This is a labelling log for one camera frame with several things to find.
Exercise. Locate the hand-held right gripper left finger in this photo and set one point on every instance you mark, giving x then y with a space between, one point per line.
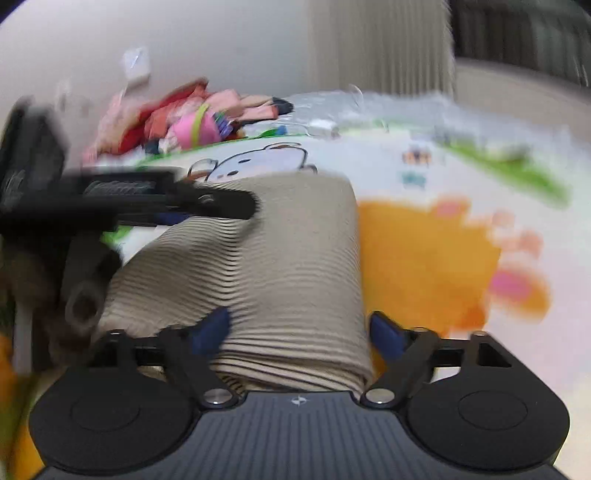
211 330

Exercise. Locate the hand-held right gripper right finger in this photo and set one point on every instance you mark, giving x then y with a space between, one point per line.
387 336

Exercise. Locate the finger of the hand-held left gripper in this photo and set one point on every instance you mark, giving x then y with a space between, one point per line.
221 203
173 219

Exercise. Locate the beige striped shirt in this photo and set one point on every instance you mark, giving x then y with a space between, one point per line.
286 258

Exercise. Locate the pink toy bag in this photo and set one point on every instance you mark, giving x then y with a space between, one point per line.
191 129

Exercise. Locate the small green toy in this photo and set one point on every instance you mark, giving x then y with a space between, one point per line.
272 132

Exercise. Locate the cartoon animal printed mat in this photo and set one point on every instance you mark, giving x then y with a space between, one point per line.
438 258

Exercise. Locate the pile of dolls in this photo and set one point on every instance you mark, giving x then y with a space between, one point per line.
152 120

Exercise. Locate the white glossy bed sheet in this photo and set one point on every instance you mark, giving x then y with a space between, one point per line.
392 108

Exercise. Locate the beige pleated curtain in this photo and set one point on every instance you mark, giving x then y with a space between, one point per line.
383 46

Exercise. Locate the window with dark railing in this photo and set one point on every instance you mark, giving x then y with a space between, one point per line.
521 37

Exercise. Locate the white wall socket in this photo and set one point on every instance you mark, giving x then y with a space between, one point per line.
136 65

